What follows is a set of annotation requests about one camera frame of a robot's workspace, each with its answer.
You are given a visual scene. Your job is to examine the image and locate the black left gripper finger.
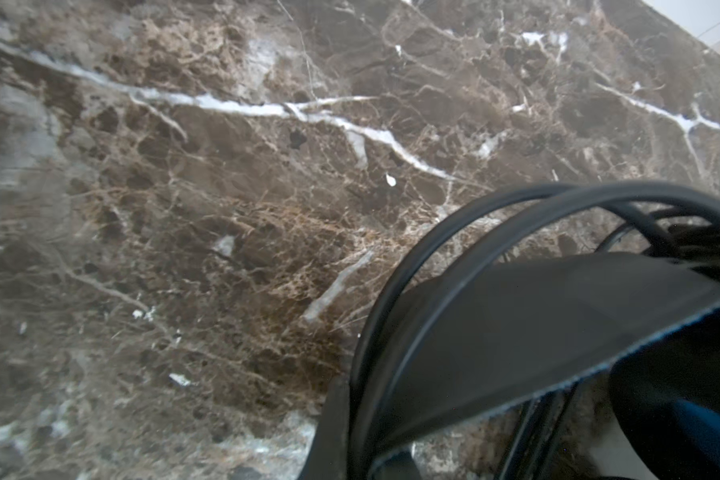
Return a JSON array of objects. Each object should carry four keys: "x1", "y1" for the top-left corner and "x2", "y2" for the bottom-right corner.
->
[{"x1": 297, "y1": 377, "x2": 352, "y2": 480}]

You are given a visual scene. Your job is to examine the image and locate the black headphones blue accents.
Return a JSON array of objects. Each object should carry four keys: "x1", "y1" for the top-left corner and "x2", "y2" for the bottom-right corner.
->
[{"x1": 344, "y1": 181, "x2": 720, "y2": 479}]

